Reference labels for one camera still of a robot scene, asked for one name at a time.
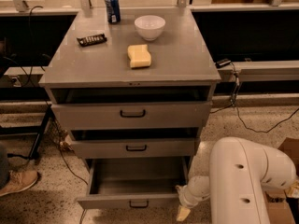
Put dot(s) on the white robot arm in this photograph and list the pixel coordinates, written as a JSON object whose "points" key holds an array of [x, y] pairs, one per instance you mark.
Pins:
{"points": [[239, 170]]}

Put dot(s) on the black snack bar packet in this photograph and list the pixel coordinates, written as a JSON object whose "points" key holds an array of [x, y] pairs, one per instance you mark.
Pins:
{"points": [[91, 40]]}

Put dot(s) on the grey drawer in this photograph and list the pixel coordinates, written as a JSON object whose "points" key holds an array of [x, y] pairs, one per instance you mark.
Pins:
{"points": [[134, 148], [136, 183], [132, 115]]}

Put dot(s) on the grey drawer cabinet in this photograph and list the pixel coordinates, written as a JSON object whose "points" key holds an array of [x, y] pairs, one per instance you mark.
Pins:
{"points": [[181, 70]]}

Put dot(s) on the yellow item in box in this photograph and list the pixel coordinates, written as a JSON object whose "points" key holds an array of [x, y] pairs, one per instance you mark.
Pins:
{"points": [[293, 191]]}

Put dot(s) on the white bowl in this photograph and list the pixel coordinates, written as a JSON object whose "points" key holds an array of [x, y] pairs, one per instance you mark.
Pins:
{"points": [[149, 27]]}

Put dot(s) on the cardboard box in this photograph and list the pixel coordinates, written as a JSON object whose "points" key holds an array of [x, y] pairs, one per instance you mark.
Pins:
{"points": [[280, 208]]}

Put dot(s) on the black stand leg left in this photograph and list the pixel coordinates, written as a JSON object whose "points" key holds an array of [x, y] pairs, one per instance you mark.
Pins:
{"points": [[37, 130]]}

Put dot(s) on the tan shoe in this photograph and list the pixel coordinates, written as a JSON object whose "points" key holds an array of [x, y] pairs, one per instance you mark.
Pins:
{"points": [[18, 182]]}

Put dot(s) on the grey top drawer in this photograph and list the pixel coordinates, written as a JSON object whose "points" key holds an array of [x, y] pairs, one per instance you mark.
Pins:
{"points": [[132, 115]]}

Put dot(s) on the blue soda can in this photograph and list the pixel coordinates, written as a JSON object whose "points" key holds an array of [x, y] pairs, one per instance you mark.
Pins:
{"points": [[113, 11]]}

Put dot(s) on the grey bottom drawer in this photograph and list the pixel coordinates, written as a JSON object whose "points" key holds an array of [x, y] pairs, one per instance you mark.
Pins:
{"points": [[136, 183]]}

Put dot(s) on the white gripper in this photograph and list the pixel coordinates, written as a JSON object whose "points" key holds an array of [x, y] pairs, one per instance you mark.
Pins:
{"points": [[189, 197]]}

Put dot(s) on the grey trouser leg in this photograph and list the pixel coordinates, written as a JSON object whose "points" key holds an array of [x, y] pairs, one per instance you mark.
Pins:
{"points": [[4, 169]]}

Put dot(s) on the black power adapter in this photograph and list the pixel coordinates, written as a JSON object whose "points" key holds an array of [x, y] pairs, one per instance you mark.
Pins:
{"points": [[222, 63]]}

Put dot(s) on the grey middle drawer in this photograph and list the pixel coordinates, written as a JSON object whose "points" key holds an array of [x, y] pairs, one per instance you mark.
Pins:
{"points": [[134, 148]]}

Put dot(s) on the yellow sponge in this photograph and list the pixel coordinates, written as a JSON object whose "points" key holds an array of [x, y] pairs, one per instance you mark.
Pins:
{"points": [[139, 56]]}

